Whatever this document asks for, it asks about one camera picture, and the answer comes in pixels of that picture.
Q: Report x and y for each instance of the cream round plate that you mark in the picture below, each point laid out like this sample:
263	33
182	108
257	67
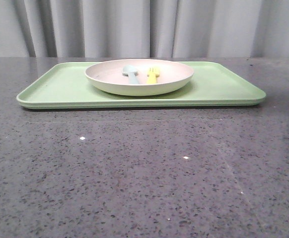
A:
107	76

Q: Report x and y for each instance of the yellow plastic fork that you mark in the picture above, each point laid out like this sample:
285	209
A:
152	75

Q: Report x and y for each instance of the light green rectangular tray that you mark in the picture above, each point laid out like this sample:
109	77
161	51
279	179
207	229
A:
65	86

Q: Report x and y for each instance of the light blue plastic spoon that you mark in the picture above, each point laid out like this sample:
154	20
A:
131	72

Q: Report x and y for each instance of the grey pleated curtain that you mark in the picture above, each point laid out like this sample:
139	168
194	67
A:
144	28

